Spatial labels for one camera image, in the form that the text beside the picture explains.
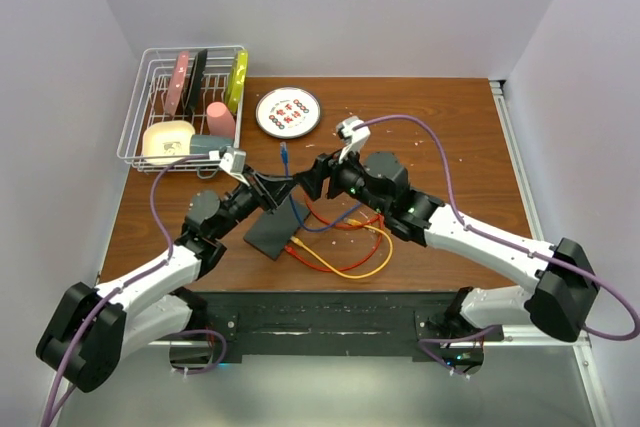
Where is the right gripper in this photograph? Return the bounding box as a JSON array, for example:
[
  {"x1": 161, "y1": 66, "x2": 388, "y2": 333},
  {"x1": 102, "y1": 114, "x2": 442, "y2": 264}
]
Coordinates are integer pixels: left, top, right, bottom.
[{"x1": 293, "y1": 141, "x2": 390, "y2": 216}]

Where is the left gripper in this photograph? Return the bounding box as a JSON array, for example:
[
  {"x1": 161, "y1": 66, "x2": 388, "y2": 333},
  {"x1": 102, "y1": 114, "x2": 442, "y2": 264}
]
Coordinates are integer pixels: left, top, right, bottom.
[{"x1": 212, "y1": 165, "x2": 298, "y2": 240}]

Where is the black network switch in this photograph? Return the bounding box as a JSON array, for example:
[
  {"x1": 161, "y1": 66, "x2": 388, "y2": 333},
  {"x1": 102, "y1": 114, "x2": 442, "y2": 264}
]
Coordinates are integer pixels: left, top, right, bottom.
[{"x1": 243, "y1": 200, "x2": 310, "y2": 261}]

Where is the blue ethernet cable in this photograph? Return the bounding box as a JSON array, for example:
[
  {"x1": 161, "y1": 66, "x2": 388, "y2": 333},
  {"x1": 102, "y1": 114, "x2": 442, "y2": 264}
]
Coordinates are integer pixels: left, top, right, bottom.
[{"x1": 278, "y1": 142, "x2": 362, "y2": 234}]

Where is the yellow ethernet cable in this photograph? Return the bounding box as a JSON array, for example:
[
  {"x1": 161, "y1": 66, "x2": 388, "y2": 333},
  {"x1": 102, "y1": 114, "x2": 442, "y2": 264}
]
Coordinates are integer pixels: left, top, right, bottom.
[{"x1": 290, "y1": 219, "x2": 395, "y2": 280}]

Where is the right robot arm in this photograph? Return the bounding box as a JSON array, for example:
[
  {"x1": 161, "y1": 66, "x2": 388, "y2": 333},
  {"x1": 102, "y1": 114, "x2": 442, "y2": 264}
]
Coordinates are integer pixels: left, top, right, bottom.
[{"x1": 294, "y1": 152, "x2": 599, "y2": 342}]

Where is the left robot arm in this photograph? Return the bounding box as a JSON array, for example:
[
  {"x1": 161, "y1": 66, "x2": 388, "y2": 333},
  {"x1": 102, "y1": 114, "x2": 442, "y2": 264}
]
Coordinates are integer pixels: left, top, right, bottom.
[{"x1": 36, "y1": 168, "x2": 296, "y2": 392}]

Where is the round patterned plate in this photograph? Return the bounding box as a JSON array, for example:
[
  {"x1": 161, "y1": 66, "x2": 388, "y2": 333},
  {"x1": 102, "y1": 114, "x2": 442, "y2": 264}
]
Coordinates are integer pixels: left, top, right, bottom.
[{"x1": 256, "y1": 87, "x2": 322, "y2": 140}]

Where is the pink cup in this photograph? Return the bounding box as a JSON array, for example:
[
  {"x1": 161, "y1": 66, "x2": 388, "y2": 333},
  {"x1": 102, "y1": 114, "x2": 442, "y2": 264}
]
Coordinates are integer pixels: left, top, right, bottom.
[{"x1": 206, "y1": 101, "x2": 236, "y2": 139}]

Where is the yellow-green plate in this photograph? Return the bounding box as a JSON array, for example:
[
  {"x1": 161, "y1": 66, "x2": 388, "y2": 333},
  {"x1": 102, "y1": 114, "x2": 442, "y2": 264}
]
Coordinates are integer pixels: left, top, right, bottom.
[{"x1": 223, "y1": 49, "x2": 249, "y2": 113}]

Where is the cream square bowl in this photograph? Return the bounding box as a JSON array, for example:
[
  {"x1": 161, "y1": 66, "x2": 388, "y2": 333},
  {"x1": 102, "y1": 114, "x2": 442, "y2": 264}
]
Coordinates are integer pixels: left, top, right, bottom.
[{"x1": 141, "y1": 120, "x2": 195, "y2": 165}]

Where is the pink plate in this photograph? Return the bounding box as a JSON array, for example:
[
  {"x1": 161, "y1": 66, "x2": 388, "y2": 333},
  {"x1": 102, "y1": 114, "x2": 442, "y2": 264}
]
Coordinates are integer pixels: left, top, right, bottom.
[{"x1": 164, "y1": 50, "x2": 189, "y2": 117}]

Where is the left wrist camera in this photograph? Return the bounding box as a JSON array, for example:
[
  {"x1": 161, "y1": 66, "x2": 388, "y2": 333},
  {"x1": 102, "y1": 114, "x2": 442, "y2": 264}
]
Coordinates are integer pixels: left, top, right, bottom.
[{"x1": 219, "y1": 147, "x2": 249, "y2": 185}]

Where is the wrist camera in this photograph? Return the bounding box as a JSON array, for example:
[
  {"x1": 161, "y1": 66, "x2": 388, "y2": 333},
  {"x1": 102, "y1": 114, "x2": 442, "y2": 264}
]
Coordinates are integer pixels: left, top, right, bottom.
[
  {"x1": 219, "y1": 147, "x2": 249, "y2": 185},
  {"x1": 336, "y1": 116, "x2": 370, "y2": 163}
]

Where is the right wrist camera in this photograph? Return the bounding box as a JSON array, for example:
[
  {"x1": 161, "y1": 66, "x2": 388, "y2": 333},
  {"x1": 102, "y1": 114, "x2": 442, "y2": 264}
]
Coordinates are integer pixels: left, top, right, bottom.
[{"x1": 336, "y1": 116, "x2": 370, "y2": 163}]

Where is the white wire dish rack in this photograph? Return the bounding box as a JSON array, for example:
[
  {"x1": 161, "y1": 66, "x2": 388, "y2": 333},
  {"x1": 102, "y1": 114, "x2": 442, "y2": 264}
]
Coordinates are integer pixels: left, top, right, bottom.
[{"x1": 117, "y1": 45, "x2": 244, "y2": 172}]

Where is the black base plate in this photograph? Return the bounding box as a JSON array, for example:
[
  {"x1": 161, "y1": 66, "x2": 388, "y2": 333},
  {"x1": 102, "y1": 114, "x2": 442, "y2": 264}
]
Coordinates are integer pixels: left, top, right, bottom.
[{"x1": 177, "y1": 288, "x2": 481, "y2": 363}]

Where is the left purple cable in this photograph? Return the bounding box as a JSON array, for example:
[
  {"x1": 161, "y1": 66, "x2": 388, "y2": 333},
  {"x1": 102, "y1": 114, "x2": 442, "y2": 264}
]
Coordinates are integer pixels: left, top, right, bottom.
[{"x1": 39, "y1": 149, "x2": 229, "y2": 427}]

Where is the purple cable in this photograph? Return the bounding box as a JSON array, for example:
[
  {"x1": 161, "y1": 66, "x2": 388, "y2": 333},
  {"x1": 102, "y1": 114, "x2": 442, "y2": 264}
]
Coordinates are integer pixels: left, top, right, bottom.
[
  {"x1": 354, "y1": 114, "x2": 640, "y2": 379},
  {"x1": 39, "y1": 149, "x2": 229, "y2": 427}
]

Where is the aluminium frame rail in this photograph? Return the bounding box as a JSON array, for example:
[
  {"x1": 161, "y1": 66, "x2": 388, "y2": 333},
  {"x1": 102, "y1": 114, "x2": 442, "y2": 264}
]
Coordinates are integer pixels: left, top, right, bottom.
[{"x1": 37, "y1": 81, "x2": 614, "y2": 427}]

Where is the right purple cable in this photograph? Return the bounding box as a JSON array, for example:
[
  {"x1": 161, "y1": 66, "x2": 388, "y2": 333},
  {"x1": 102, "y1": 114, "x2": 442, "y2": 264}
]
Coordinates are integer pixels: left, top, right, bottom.
[{"x1": 354, "y1": 114, "x2": 640, "y2": 379}]

